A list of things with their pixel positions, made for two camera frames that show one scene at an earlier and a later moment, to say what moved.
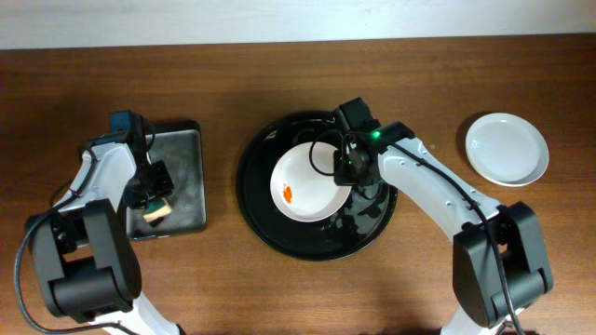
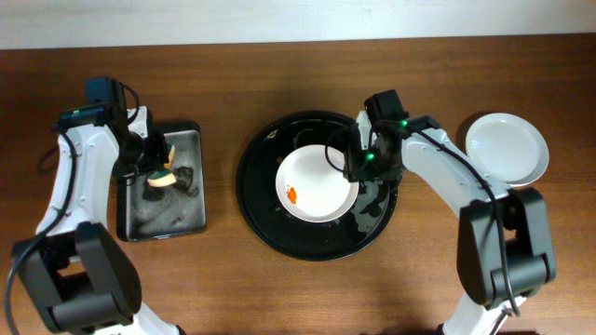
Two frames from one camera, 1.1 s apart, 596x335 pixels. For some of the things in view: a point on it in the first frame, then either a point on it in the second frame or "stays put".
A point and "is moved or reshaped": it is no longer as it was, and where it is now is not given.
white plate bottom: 300,190 stays put
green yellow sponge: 156,207 is moved or reshaped
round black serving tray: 364,215 stays put
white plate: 507,148 stays put
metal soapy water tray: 179,144 stays put
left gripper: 155,181 → 152,158
